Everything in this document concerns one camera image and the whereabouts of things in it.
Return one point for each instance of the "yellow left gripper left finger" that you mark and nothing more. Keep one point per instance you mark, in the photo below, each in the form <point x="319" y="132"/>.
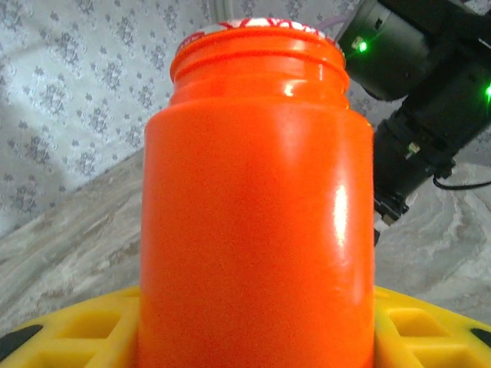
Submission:
<point x="69" y="337"/>

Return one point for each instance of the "orange pill bottle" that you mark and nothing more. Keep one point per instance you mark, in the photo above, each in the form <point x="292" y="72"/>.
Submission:
<point x="253" y="191"/>

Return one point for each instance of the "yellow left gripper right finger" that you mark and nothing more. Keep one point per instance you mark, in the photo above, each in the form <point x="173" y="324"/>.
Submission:
<point x="422" y="337"/>

